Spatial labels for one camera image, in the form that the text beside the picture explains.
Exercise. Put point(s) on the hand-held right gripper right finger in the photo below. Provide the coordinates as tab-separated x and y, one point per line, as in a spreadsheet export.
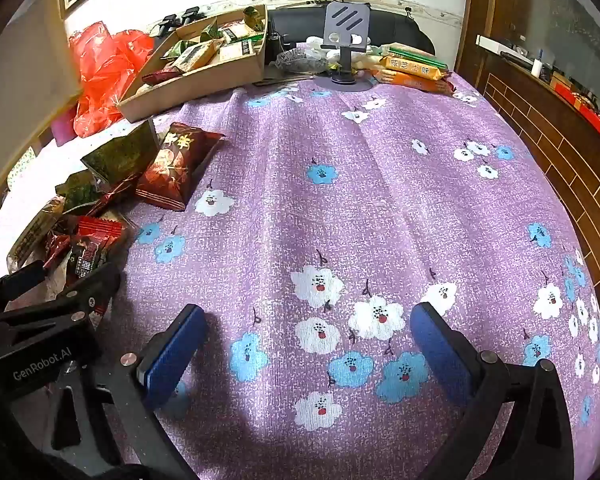
442	355

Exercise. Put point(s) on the beige long snack packet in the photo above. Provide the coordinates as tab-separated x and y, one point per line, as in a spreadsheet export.
30	230

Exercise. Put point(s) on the black clamp device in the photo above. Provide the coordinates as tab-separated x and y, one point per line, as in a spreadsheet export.
191	12
169	22

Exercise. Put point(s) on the clear plastic bag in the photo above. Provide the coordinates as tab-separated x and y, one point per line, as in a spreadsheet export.
300	62

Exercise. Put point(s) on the red gift box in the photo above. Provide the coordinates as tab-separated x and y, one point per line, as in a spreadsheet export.
590	110

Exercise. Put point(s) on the group of mixed snack packets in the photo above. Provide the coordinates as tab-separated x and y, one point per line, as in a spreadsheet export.
200	52

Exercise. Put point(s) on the orange snack packet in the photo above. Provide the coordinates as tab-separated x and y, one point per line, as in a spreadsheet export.
415	82
412	66

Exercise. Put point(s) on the narrow dark red snack packet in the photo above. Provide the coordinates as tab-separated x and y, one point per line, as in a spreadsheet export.
107	197

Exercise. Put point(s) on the red black candy packet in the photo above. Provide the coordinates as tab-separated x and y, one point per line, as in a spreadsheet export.
92	250

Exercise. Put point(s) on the green flat snack packet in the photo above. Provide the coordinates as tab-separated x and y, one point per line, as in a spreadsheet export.
417	55

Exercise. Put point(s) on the wooden TV cabinet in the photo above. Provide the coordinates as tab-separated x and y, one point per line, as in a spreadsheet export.
480	0

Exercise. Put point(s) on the brown wooden sideboard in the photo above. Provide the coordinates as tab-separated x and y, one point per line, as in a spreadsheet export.
555	170

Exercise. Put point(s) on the red plastic bag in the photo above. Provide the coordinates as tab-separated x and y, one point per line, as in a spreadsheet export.
105	75

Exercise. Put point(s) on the white plastic bag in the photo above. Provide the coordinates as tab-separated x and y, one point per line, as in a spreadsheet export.
320	45

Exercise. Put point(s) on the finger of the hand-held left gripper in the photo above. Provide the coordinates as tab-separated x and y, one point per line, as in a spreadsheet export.
15	282
87	287

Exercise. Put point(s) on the purple floral tablecloth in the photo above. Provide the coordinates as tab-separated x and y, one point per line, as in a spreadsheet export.
330	210

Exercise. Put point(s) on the grey phone stand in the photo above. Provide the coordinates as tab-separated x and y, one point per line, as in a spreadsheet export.
345	20

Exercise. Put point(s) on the small green snack packet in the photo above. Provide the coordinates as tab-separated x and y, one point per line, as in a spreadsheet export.
77	192

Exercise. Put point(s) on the small white bottle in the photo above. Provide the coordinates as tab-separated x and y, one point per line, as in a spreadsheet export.
536	67

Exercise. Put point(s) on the brown cardboard box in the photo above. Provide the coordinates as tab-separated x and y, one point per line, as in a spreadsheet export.
205	85

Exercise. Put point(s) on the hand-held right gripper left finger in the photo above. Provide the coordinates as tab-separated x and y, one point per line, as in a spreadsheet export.
172	355

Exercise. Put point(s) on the gold rimmed white tray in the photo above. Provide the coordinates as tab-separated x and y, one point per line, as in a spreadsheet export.
35	170

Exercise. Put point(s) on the black leather sofa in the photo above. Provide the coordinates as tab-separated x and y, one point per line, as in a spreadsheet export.
395	30

